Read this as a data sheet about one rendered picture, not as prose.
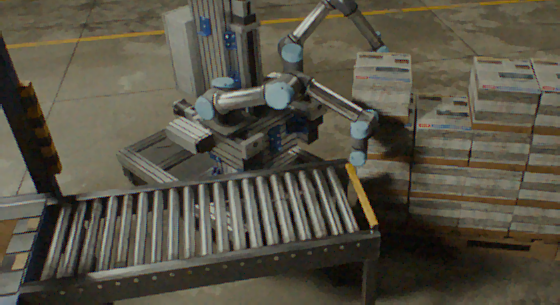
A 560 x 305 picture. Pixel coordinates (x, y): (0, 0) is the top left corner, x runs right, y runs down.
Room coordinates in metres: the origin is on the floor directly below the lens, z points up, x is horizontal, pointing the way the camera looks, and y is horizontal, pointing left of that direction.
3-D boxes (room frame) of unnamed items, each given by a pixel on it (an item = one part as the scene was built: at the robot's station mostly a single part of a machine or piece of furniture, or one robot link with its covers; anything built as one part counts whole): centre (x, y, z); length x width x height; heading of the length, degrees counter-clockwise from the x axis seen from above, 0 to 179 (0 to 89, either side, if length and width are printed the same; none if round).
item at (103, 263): (1.58, 0.89, 0.77); 0.47 x 0.05 x 0.05; 12
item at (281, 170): (1.91, 0.56, 0.74); 1.34 x 0.05 x 0.12; 102
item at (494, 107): (2.41, -0.89, 0.95); 0.38 x 0.29 x 0.23; 171
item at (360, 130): (2.02, -0.15, 0.97); 0.11 x 0.08 x 0.11; 158
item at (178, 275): (1.42, 0.45, 0.74); 1.34 x 0.05 x 0.12; 102
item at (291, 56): (2.78, 0.19, 0.98); 0.13 x 0.12 x 0.14; 13
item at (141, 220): (1.61, 0.76, 0.77); 0.47 x 0.05 x 0.05; 12
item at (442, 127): (2.43, -0.76, 0.42); 1.17 x 0.39 x 0.83; 81
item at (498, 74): (2.41, -0.90, 1.06); 0.37 x 0.29 x 0.01; 171
